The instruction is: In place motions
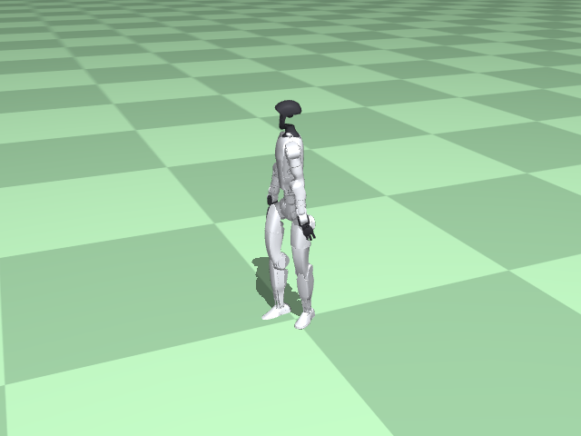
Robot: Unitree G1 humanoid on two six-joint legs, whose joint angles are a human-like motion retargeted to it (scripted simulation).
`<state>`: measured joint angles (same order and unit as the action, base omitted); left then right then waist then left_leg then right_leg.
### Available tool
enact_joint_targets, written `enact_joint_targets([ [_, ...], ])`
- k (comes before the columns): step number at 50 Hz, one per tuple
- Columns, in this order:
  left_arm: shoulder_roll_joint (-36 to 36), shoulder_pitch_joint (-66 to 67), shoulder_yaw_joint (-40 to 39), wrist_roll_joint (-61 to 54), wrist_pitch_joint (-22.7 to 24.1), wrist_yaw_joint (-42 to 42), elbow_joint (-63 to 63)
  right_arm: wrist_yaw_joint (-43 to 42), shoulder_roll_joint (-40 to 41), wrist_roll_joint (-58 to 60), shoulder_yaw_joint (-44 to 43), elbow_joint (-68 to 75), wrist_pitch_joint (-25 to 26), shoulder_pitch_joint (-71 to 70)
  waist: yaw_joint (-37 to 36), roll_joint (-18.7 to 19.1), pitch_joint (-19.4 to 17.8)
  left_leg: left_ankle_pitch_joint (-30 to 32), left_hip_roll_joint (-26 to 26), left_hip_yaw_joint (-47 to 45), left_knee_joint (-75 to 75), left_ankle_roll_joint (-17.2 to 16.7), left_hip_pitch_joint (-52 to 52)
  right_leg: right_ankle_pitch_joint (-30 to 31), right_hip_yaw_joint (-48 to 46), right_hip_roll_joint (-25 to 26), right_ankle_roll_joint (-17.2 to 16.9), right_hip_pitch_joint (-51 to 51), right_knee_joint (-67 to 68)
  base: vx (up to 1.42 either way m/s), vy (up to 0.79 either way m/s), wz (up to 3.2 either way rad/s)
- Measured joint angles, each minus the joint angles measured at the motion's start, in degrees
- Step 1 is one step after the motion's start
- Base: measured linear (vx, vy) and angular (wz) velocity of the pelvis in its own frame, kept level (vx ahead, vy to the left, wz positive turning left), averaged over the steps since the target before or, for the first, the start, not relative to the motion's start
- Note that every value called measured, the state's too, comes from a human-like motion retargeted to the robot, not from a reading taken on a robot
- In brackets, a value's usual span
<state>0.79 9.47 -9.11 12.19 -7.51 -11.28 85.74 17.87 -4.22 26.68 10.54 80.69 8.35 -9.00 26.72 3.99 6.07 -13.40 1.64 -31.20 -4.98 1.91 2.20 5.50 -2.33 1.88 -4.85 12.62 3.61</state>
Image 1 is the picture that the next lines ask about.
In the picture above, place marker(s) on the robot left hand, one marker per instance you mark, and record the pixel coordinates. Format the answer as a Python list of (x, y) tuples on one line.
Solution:
[(307, 230)]

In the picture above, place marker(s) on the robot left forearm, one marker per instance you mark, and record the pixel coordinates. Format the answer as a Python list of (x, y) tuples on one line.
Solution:
[(300, 203)]

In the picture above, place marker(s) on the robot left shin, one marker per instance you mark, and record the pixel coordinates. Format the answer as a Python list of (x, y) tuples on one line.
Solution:
[(305, 288)]

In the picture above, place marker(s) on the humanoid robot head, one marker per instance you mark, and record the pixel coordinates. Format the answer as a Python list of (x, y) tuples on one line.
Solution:
[(288, 108)]

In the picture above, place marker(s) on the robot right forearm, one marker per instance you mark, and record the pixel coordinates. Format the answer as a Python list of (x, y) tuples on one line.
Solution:
[(274, 187)]

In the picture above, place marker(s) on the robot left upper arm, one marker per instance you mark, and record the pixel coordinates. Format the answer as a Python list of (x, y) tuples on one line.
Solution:
[(293, 155)]

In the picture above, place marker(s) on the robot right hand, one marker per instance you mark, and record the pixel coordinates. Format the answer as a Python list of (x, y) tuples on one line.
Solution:
[(270, 202)]

